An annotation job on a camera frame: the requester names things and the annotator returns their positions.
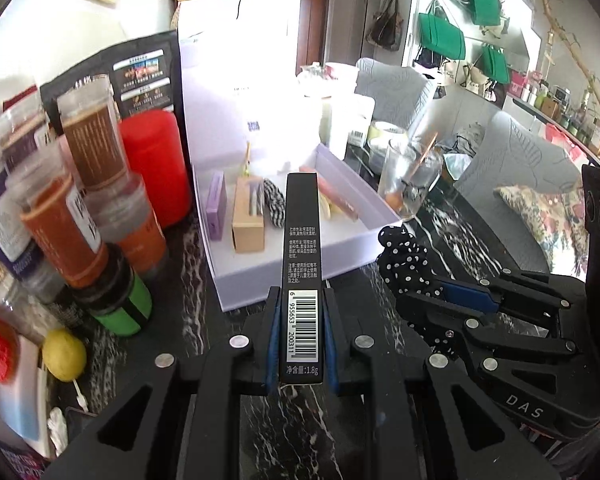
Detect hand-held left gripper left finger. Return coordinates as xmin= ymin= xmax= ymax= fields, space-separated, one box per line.
xmin=42 ymin=285 xmax=283 ymax=480

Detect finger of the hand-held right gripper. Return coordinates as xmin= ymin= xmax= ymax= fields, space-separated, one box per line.
xmin=395 ymin=291 xmax=579 ymax=362
xmin=439 ymin=267 xmax=574 ymax=314

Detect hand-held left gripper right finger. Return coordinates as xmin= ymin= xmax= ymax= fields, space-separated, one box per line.
xmin=322 ymin=285 xmax=561 ymax=480

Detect black polka dot scrunchie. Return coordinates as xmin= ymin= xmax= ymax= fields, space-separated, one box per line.
xmin=377 ymin=225 xmax=453 ymax=356

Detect lavender gift box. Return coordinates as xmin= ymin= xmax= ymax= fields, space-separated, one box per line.
xmin=179 ymin=35 xmax=403 ymax=313

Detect slim black carton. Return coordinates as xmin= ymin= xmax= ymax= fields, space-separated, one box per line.
xmin=280 ymin=172 xmax=326 ymax=386

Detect gold window box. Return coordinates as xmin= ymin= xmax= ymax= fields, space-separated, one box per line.
xmin=231 ymin=176 xmax=267 ymax=254

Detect black white gingham scrunchie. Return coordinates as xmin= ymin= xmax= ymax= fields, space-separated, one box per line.
xmin=262 ymin=177 xmax=286 ymax=231

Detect cream hair claw clip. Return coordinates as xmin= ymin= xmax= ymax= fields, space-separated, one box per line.
xmin=319 ymin=190 xmax=342 ymax=221

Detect small purple carton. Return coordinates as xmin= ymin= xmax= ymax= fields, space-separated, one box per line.
xmin=205 ymin=171 xmax=228 ymax=242

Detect pink lipstick tube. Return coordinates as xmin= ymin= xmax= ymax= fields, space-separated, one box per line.
xmin=300 ymin=165 xmax=361 ymax=222

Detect floral cushion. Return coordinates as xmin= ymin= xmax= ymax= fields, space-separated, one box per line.
xmin=495 ymin=185 xmax=588 ymax=281

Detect glass mug with dog print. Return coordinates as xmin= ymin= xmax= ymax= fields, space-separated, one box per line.
xmin=377 ymin=137 xmax=443 ymax=221

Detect pile of plastic bags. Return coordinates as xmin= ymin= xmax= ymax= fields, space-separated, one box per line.
xmin=440 ymin=125 xmax=486 ymax=181

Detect rose gold stirrer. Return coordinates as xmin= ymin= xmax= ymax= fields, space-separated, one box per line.
xmin=405 ymin=132 xmax=438 ymax=181

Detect red plastic bag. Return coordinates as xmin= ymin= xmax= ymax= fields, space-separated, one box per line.
xmin=545 ymin=125 xmax=581 ymax=161

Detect beige tape roll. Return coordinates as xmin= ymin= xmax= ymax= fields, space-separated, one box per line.
xmin=367 ymin=121 xmax=406 ymax=143

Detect white carton with barcode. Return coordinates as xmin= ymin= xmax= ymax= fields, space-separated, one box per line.
xmin=347 ymin=95 xmax=376 ymax=148

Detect red canister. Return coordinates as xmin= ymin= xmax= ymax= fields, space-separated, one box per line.
xmin=117 ymin=110 xmax=193 ymax=231

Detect row of bottles on shelf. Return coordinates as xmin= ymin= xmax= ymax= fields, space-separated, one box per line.
xmin=510 ymin=72 xmax=600 ymax=153

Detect yellow lemon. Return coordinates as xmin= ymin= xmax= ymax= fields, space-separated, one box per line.
xmin=42 ymin=329 xmax=87 ymax=381

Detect white paper roll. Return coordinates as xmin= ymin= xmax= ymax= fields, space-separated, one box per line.
xmin=327 ymin=97 xmax=351 ymax=161

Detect green tote bag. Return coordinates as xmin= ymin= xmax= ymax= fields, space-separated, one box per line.
xmin=419 ymin=2 xmax=467 ymax=61
xmin=480 ymin=45 xmax=511 ymax=85
xmin=465 ymin=0 xmax=503 ymax=26

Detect cream lidded jar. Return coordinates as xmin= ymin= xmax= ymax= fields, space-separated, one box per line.
xmin=300 ymin=62 xmax=331 ymax=143

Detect group of clear plastic jars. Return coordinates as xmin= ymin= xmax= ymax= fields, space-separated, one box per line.
xmin=0 ymin=72 xmax=168 ymax=338

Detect stack of pink paper cups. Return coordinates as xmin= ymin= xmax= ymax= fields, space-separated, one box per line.
xmin=325 ymin=62 xmax=360 ymax=96

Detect white and blue container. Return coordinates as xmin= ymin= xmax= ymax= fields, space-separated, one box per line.
xmin=0 ymin=340 xmax=51 ymax=456

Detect dry branch decoration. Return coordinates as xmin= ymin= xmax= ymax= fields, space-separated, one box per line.
xmin=532 ymin=0 xmax=600 ymax=126

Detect purple printed packet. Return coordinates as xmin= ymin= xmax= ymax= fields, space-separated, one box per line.
xmin=0 ymin=445 xmax=48 ymax=480

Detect brown hanging bags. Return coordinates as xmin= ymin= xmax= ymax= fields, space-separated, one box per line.
xmin=367 ymin=0 xmax=405 ymax=52

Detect black printed bag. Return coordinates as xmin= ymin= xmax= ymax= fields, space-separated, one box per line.
xmin=40 ymin=30 xmax=181 ymax=126

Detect brown door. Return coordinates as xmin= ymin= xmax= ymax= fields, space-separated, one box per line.
xmin=282 ymin=0 xmax=328 ymax=63

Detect white fridge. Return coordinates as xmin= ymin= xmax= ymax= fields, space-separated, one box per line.
xmin=177 ymin=0 xmax=301 ymax=68

